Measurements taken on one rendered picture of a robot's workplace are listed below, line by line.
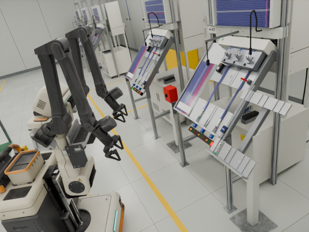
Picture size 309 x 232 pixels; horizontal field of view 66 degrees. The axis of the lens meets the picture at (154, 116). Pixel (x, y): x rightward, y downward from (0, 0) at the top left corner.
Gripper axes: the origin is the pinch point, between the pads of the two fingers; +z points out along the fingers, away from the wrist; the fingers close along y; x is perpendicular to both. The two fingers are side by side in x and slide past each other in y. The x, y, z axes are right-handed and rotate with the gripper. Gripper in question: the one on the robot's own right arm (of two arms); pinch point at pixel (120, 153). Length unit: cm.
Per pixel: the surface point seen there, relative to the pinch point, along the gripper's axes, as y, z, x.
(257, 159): 24, 67, -56
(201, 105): 80, 41, -38
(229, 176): 38, 86, -30
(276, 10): 66, 4, -113
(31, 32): 765, -205, 409
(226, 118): 53, 47, -51
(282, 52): 65, 30, -105
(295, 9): 76, 14, -126
